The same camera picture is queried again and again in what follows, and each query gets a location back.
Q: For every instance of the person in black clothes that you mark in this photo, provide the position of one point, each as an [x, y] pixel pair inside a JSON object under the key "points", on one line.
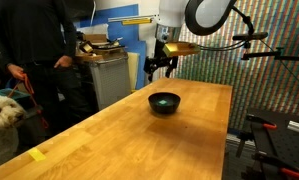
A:
{"points": [[32, 30]]}

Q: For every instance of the multicoloured patterned backdrop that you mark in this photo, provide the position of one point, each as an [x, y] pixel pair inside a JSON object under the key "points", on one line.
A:
{"points": [[215, 73]]}

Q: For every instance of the black wall monitor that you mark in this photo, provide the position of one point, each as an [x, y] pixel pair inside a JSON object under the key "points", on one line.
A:
{"points": [[84, 8]]}

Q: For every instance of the white fluffy dog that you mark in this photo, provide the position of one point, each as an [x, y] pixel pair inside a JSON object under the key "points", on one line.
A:
{"points": [[2, 126]]}

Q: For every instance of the cream foam board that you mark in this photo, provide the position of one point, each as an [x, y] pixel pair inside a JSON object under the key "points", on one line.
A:
{"points": [[133, 70]]}

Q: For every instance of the black perforated breadboard table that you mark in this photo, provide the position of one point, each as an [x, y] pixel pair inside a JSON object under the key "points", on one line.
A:
{"points": [[289, 146]]}

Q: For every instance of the black bar camera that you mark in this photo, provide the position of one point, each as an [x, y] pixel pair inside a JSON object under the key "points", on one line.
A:
{"points": [[252, 36]]}

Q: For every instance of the person's left forearm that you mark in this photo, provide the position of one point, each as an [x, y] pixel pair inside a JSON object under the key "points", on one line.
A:
{"points": [[69, 36]]}

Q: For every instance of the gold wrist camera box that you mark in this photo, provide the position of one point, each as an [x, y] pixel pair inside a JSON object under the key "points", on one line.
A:
{"points": [[180, 49]]}

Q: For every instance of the white wall rail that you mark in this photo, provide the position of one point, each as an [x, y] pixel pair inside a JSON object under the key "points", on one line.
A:
{"points": [[132, 17]]}

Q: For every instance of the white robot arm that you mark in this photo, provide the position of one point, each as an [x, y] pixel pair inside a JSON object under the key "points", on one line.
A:
{"points": [[170, 13]]}

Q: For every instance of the person's right forearm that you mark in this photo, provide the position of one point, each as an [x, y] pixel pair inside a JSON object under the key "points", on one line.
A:
{"points": [[2, 46]]}

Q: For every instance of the yellow tape piece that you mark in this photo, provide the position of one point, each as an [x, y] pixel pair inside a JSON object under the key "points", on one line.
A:
{"points": [[36, 154]]}

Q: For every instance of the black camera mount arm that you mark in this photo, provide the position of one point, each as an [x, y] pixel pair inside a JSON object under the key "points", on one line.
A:
{"points": [[265, 54]]}

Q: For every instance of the green cube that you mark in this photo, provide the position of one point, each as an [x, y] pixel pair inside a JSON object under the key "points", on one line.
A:
{"points": [[162, 102]]}

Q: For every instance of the teal plastic tray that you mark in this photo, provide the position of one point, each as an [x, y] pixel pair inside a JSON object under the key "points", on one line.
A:
{"points": [[2, 92]]}

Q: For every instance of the orange dog leash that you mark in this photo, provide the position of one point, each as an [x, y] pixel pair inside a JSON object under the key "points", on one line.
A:
{"points": [[29, 86]]}

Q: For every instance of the black and yellow tool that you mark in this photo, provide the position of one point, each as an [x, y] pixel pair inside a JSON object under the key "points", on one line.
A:
{"points": [[85, 46]]}

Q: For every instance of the black bowl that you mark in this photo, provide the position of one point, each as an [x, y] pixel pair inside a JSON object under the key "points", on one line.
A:
{"points": [[164, 107]]}

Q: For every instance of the brown cardboard box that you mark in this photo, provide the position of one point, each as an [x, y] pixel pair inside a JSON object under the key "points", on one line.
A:
{"points": [[95, 38]]}

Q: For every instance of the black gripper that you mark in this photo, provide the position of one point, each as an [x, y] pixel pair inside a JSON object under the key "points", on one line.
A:
{"points": [[160, 60]]}

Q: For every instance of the blue foam board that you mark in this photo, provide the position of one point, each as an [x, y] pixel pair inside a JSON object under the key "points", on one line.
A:
{"points": [[126, 33]]}

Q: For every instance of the person's left hand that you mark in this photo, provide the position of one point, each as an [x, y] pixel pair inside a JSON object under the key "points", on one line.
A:
{"points": [[63, 62]]}

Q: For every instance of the yellow spirit level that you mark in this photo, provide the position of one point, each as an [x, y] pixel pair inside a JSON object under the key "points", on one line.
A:
{"points": [[136, 21]]}

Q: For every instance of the grey workbench cabinet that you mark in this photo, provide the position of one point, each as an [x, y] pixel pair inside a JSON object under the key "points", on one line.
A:
{"points": [[110, 80]]}

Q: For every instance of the person's right hand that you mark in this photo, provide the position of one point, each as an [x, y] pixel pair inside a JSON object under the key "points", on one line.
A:
{"points": [[15, 71]]}

